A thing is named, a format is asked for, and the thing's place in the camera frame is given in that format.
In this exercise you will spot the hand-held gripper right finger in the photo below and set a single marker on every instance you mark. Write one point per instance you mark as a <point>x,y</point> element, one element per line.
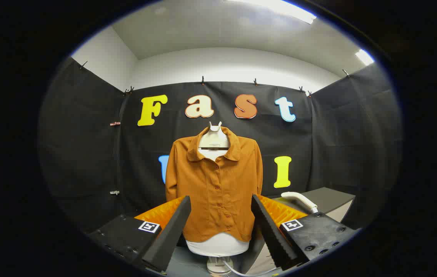
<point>272,231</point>

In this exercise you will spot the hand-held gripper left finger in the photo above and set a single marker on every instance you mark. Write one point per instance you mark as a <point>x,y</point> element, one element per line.
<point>172,231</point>

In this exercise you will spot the white garment steamer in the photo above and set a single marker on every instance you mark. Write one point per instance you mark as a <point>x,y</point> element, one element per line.
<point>299,198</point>

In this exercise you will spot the orange button-up shirt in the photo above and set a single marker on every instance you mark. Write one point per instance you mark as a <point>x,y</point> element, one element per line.
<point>218,192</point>

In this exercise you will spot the beige clothes hanger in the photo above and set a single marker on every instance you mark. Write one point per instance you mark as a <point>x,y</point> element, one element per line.
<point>214,138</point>

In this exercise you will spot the white mannequin torso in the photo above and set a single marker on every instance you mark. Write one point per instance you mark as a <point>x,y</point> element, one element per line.
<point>218,246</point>

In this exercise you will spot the white mannequin stand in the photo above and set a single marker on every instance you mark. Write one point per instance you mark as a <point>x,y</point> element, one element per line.
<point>218,265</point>

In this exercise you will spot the grey side table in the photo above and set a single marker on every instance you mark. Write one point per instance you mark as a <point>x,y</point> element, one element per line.
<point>330,198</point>

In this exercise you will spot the black backdrop cloth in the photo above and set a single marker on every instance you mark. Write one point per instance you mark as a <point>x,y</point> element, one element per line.
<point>318,146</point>

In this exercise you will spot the small ceiling light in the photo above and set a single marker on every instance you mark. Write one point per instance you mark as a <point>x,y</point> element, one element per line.
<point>364,57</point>

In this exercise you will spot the long ceiling light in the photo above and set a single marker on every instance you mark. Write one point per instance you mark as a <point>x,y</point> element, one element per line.
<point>280,8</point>

